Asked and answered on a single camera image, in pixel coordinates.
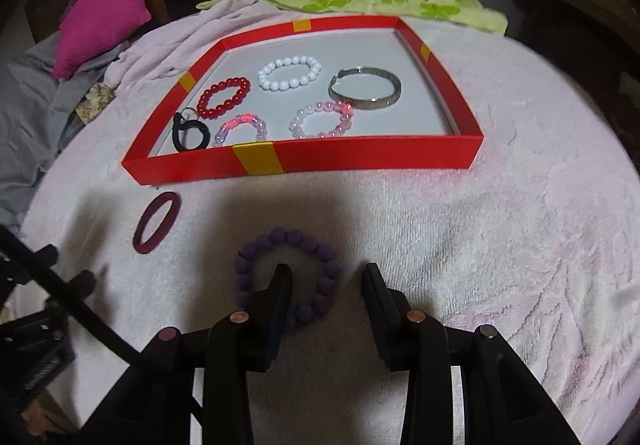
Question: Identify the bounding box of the clear pink bead bracelet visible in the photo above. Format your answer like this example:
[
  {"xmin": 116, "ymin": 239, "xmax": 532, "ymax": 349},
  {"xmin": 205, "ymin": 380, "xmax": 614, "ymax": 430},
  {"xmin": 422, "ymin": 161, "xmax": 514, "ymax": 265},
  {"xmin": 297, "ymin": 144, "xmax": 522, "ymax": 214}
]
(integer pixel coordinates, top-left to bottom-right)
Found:
[
  {"xmin": 289, "ymin": 101, "xmax": 355, "ymax": 140},
  {"xmin": 212, "ymin": 113, "xmax": 268, "ymax": 148}
]

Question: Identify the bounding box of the maroon hair tie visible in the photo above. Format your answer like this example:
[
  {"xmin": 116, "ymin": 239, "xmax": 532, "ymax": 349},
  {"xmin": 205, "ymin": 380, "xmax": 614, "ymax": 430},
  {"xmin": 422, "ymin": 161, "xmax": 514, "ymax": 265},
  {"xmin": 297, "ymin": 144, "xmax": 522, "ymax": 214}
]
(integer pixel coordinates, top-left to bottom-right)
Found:
[{"xmin": 132, "ymin": 191, "xmax": 181, "ymax": 256}]

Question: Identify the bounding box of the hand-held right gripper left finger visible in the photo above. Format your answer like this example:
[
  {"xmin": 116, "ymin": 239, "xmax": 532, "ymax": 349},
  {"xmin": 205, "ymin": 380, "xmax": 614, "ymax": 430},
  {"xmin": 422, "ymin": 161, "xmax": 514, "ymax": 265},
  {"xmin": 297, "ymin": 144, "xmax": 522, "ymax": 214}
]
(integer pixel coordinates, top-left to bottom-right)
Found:
[{"xmin": 102, "ymin": 264, "xmax": 293, "ymax": 445}]

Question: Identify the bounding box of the red bead bracelet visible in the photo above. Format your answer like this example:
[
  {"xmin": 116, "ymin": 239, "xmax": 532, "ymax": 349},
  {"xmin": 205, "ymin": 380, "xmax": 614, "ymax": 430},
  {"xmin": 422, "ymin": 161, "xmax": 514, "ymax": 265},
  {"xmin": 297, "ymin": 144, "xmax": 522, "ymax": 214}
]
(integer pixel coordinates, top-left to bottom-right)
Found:
[{"xmin": 197, "ymin": 77, "xmax": 251, "ymax": 120}]

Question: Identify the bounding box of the floral patterned cloth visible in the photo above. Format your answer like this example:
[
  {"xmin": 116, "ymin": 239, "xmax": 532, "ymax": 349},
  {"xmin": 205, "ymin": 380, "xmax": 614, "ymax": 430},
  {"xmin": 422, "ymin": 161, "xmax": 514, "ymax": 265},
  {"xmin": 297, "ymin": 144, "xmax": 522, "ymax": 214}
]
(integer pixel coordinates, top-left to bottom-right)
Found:
[{"xmin": 75, "ymin": 82, "xmax": 117, "ymax": 126}]

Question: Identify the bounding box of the white bead bracelet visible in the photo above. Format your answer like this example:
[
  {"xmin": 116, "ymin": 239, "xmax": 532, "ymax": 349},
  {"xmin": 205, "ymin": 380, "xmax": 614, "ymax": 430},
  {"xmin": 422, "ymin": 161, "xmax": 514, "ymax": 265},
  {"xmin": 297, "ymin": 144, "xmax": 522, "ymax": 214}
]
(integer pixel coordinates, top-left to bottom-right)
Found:
[{"xmin": 257, "ymin": 55, "xmax": 322, "ymax": 92}]

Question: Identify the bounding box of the magenta pillow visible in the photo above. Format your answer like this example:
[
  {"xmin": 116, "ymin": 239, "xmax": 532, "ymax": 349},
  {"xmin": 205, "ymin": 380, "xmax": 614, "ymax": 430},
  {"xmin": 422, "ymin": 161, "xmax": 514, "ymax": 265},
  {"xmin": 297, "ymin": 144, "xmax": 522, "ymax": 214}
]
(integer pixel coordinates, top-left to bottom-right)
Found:
[{"xmin": 52, "ymin": 0, "xmax": 152, "ymax": 80}]

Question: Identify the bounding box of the silver bangle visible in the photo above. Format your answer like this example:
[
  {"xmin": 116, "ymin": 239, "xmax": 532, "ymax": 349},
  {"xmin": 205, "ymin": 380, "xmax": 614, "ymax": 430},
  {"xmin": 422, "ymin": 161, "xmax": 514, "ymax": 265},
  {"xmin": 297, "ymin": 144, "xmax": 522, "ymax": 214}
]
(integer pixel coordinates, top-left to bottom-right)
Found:
[{"xmin": 328, "ymin": 67, "xmax": 402, "ymax": 112}]

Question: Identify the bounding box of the red cardboard box lid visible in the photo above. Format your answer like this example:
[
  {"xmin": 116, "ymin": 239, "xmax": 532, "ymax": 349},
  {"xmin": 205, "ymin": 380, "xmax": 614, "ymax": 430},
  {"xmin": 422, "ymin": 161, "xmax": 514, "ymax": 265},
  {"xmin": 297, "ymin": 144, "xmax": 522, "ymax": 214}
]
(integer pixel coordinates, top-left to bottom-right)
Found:
[{"xmin": 122, "ymin": 16, "xmax": 485, "ymax": 186}]

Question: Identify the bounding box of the purple bead bracelet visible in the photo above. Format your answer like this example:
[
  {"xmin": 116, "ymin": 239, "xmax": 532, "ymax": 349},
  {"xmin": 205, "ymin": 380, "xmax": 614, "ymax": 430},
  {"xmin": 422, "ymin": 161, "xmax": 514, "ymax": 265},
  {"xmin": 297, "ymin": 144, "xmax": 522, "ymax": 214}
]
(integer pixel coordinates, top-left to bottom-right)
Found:
[{"xmin": 234, "ymin": 227, "xmax": 343, "ymax": 324}]

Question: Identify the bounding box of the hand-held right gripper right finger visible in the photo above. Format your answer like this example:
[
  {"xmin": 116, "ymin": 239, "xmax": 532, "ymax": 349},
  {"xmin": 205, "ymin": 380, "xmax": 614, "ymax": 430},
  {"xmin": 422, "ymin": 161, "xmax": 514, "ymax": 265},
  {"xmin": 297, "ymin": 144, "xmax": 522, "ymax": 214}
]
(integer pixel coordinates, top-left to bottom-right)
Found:
[{"xmin": 361, "ymin": 263, "xmax": 583, "ymax": 445}]

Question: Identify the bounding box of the black hair tie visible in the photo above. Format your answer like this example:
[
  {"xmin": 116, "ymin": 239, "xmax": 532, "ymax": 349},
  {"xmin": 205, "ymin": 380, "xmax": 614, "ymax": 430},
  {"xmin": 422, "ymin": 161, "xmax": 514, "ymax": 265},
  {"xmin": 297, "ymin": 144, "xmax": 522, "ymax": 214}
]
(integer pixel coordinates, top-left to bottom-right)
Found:
[{"xmin": 173, "ymin": 108, "xmax": 207, "ymax": 153}]

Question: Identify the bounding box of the grey cloth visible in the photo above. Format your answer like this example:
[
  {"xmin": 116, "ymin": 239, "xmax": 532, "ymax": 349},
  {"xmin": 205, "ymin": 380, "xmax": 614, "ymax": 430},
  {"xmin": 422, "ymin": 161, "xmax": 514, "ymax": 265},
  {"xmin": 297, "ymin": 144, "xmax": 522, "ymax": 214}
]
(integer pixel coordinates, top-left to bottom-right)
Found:
[{"xmin": 0, "ymin": 32, "xmax": 131, "ymax": 226}]

